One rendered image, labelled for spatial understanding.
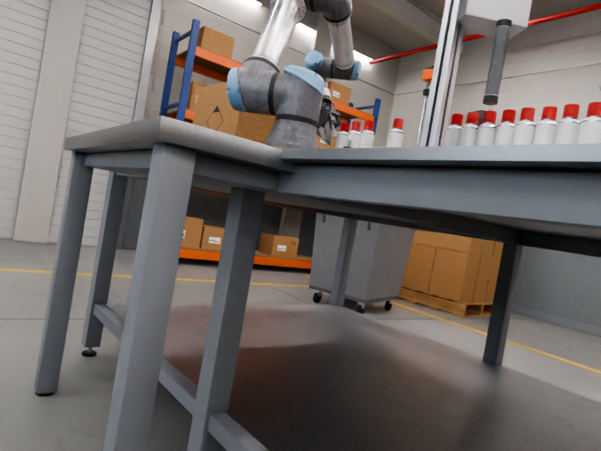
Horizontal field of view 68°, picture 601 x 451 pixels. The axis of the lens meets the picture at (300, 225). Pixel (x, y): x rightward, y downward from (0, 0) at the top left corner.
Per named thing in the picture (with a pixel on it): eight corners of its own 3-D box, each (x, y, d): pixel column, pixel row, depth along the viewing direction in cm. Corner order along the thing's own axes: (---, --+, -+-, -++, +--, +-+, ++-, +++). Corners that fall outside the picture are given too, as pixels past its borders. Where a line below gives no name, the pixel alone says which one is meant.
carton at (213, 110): (285, 174, 162) (298, 100, 162) (231, 160, 146) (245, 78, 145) (238, 171, 184) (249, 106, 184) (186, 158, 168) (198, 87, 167)
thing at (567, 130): (572, 191, 109) (588, 107, 108) (564, 187, 105) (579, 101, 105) (550, 190, 113) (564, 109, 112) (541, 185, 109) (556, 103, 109)
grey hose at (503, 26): (500, 105, 114) (514, 23, 114) (493, 100, 112) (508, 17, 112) (486, 106, 117) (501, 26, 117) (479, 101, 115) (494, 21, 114)
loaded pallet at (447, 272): (497, 316, 498) (520, 192, 495) (462, 318, 441) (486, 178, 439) (407, 290, 586) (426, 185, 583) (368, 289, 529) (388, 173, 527)
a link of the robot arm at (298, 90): (313, 116, 114) (323, 63, 114) (264, 111, 117) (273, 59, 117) (322, 127, 126) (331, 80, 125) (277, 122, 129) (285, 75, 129)
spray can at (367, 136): (369, 179, 160) (379, 123, 159) (359, 176, 156) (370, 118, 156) (359, 179, 164) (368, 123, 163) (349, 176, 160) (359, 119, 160)
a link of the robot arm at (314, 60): (334, 50, 173) (336, 69, 183) (305, 48, 175) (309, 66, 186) (328, 67, 170) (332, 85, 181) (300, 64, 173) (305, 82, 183)
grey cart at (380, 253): (344, 295, 451) (360, 202, 449) (402, 311, 416) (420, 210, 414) (294, 301, 377) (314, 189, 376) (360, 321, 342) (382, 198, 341)
